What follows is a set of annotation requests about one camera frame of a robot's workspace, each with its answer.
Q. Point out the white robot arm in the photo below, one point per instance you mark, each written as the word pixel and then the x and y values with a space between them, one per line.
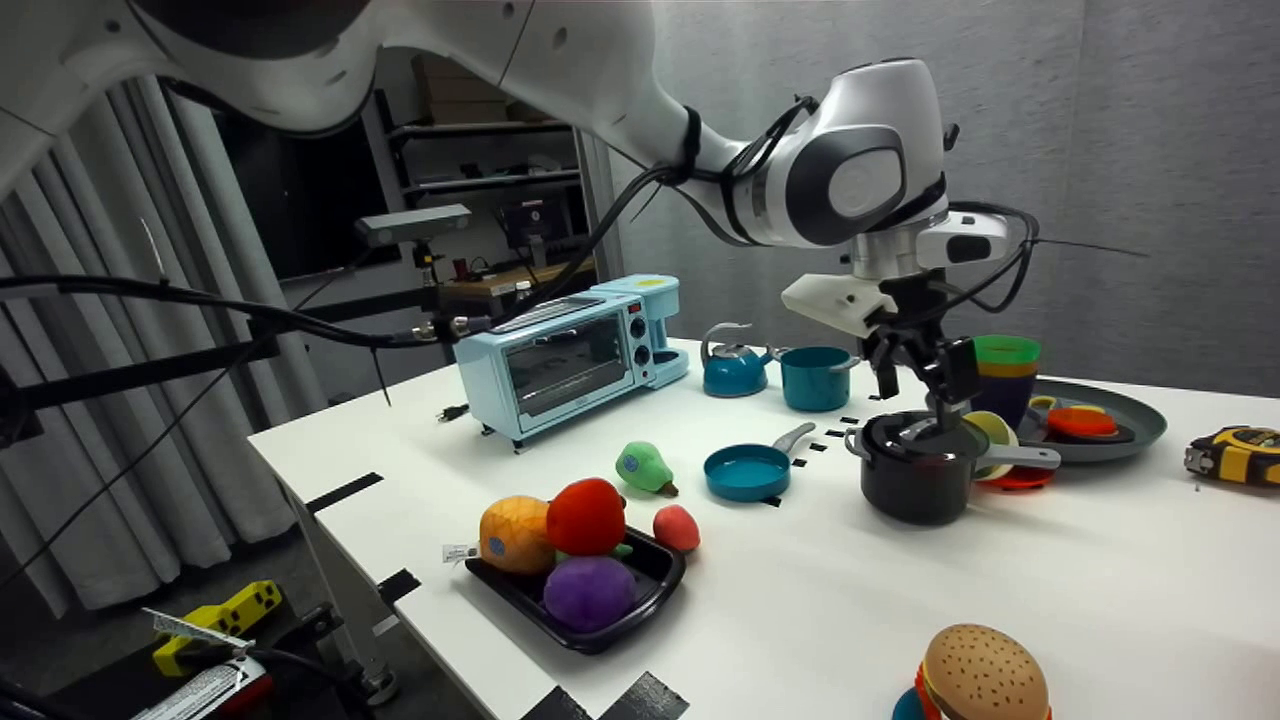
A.
pixel 858 166

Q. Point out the black pot lid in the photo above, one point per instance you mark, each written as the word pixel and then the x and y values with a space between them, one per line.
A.
pixel 918 433

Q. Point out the dark grey plate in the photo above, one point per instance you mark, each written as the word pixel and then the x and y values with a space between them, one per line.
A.
pixel 1139 426

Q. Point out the orange toy food on plate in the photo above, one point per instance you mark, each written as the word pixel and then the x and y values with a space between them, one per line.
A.
pixel 1080 426

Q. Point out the red plush apple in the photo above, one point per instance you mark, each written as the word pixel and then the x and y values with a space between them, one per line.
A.
pixel 586 518

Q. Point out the black rectangular tray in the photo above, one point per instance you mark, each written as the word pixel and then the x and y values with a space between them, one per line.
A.
pixel 652 564

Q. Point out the teal toy pot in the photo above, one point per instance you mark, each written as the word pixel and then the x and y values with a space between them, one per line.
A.
pixel 817 377

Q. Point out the black toy pot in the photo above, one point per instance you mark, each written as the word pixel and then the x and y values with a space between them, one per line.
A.
pixel 914 488

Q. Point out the yellow black tape measure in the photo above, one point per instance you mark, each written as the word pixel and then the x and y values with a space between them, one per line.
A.
pixel 1236 454

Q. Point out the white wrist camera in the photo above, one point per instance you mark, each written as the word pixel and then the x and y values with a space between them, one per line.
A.
pixel 837 303

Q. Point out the grey camera on stand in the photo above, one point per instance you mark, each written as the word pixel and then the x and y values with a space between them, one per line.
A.
pixel 415 224

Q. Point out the stacked colourful cups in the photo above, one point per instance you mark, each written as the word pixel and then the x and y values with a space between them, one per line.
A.
pixel 1004 369

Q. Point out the light blue toy toaster oven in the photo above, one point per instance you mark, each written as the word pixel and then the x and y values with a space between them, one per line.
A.
pixel 571 359

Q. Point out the teal toy kettle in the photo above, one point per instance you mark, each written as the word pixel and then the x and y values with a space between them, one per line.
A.
pixel 730 362

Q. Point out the purple plush fruit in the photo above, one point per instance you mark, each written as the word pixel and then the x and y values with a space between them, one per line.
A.
pixel 590 592

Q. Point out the yellow green toy ladle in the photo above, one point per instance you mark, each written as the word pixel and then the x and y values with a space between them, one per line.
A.
pixel 998 451

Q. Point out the small red plush fruit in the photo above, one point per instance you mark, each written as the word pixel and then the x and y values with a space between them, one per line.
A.
pixel 676 529

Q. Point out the yellow black tool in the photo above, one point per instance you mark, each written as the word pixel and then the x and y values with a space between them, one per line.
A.
pixel 208 629

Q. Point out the blue toy frying pan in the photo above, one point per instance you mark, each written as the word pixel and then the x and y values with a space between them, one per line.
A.
pixel 753 472

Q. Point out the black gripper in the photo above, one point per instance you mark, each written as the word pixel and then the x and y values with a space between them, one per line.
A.
pixel 947 366

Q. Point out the green plush pear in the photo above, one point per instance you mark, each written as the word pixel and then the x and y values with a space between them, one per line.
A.
pixel 646 468

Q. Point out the toy hamburger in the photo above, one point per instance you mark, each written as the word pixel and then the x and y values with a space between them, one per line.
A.
pixel 974 675

